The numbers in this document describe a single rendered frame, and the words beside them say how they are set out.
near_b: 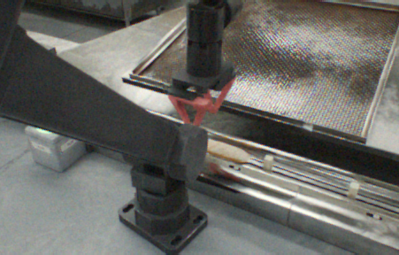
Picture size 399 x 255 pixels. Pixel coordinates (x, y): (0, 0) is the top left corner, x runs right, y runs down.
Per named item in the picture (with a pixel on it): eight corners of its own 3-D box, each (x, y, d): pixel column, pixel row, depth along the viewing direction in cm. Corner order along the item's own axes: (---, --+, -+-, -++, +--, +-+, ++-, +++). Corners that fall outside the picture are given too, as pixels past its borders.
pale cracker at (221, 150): (194, 150, 72) (194, 144, 71) (203, 139, 74) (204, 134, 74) (244, 166, 68) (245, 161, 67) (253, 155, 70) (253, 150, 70)
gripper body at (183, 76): (170, 88, 62) (168, 42, 58) (201, 65, 69) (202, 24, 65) (206, 97, 59) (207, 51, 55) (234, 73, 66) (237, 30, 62)
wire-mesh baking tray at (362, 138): (129, 79, 87) (128, 73, 86) (226, -14, 118) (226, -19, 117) (365, 144, 67) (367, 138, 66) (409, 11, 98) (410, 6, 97)
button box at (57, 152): (34, 174, 75) (19, 127, 69) (64, 152, 81) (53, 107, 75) (65, 189, 72) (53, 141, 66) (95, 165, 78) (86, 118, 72)
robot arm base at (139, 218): (116, 219, 62) (173, 258, 56) (110, 180, 57) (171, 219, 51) (154, 189, 67) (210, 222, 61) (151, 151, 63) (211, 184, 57)
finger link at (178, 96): (167, 133, 65) (165, 82, 60) (188, 114, 71) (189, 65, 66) (203, 144, 63) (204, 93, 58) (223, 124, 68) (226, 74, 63)
